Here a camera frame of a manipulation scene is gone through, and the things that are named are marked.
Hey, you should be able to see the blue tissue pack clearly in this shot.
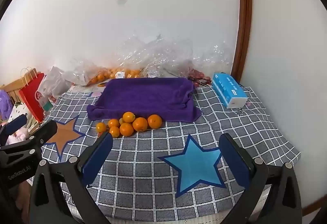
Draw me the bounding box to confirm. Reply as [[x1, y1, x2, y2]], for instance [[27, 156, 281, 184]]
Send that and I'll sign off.
[[212, 72, 249, 109]]

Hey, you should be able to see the brown wooden door frame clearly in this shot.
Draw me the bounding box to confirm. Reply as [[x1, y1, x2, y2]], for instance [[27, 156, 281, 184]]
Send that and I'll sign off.
[[231, 0, 253, 79]]

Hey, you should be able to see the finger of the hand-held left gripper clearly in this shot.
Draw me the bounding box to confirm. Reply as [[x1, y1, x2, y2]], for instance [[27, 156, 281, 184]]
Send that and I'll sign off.
[[30, 120, 58, 149], [0, 114, 28, 146]]

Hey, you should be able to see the clear bag of oranges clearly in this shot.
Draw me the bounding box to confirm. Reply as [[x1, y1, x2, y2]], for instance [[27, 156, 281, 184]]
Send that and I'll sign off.
[[63, 59, 110, 87]]

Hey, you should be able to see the white plastic bag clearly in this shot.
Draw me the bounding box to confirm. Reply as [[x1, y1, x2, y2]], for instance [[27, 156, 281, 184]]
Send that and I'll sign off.
[[38, 66, 67, 106]]

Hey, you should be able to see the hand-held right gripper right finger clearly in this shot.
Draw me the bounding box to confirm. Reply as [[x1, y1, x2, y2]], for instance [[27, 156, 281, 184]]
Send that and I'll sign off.
[[218, 133, 303, 224]]

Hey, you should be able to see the bag of red fruit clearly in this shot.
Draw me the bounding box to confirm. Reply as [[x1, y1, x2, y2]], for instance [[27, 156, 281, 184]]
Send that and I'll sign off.
[[186, 67, 212, 87]]

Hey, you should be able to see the red paper shopping bag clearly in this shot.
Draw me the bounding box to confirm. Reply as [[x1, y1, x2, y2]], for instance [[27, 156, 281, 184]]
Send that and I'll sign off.
[[18, 68, 46, 122]]

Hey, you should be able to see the grey checked star bedsheet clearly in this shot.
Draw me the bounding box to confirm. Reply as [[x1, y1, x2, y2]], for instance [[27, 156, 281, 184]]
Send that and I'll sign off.
[[41, 85, 301, 217]]

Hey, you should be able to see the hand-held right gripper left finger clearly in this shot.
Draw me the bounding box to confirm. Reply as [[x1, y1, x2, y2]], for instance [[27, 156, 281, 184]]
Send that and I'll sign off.
[[29, 132, 113, 224]]

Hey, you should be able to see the white patterned cloth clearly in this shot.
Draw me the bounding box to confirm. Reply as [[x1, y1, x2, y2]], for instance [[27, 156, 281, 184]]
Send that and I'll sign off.
[[8, 103, 32, 133]]

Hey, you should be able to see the crumpled clear plastic wrap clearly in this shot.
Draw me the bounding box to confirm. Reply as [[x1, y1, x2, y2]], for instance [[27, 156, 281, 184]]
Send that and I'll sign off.
[[116, 34, 233, 79]]

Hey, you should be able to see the purple towel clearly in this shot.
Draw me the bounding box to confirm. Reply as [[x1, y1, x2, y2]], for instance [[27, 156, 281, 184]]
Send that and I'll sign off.
[[87, 77, 202, 122]]

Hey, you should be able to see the purple soft item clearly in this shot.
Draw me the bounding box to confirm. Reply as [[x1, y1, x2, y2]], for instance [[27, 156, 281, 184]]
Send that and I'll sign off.
[[0, 90, 13, 120]]

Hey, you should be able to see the wooden bed frame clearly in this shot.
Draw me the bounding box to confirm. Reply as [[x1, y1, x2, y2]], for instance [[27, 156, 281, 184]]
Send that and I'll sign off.
[[0, 68, 37, 102]]

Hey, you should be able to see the pink soft item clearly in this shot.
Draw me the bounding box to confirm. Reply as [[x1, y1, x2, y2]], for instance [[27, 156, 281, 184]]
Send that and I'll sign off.
[[6, 127, 30, 145]]

